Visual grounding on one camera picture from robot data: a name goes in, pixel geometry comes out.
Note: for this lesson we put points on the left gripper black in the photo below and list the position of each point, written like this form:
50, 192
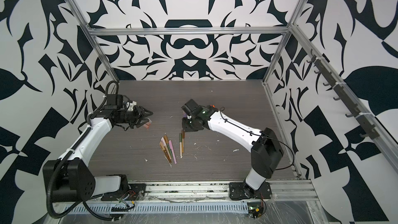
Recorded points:
141, 113

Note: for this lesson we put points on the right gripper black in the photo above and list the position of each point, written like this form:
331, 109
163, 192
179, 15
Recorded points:
184, 125

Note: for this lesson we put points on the brown cap beige pen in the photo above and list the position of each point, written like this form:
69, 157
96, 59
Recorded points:
182, 140

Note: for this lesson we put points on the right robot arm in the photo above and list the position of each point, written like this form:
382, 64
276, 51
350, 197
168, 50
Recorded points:
265, 149

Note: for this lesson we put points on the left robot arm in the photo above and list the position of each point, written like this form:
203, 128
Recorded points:
68, 179

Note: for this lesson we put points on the gold cap green pen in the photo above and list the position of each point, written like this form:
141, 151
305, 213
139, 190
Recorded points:
168, 146

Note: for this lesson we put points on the tan cap brown pen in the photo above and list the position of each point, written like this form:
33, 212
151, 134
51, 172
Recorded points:
165, 154

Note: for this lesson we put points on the pink slim pen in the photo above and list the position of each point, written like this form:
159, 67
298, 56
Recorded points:
172, 151

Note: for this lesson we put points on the small circuit board right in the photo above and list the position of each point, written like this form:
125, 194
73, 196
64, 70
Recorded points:
257, 211

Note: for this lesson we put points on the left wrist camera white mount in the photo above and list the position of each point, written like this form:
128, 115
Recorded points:
130, 105

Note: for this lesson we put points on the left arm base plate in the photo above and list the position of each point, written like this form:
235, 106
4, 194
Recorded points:
132, 192

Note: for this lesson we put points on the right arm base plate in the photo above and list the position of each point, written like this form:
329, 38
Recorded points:
241, 191

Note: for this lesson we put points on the white slotted cable duct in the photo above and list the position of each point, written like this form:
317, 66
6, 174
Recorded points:
173, 208

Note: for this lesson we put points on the aluminium front rail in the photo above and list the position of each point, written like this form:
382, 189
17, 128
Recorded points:
217, 191

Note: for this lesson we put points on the wall hook rail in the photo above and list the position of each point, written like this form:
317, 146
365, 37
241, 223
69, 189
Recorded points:
345, 94

